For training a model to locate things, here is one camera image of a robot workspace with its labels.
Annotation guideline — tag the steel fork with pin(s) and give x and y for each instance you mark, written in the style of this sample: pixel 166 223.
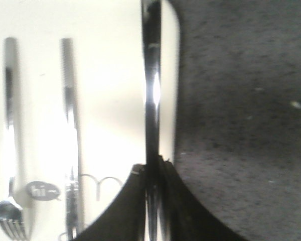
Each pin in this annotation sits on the steel fork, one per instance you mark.
pixel 11 213

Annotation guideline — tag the cream rabbit serving tray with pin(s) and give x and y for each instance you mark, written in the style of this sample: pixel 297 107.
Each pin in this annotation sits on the cream rabbit serving tray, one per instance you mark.
pixel 109 95

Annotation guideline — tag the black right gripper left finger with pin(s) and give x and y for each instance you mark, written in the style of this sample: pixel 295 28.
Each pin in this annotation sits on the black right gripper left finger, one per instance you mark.
pixel 124 219

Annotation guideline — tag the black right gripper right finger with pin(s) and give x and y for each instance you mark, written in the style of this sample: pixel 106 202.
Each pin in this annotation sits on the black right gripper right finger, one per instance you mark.
pixel 185 218

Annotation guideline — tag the steel spoon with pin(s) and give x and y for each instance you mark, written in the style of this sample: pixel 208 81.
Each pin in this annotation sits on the steel spoon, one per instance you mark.
pixel 151 16

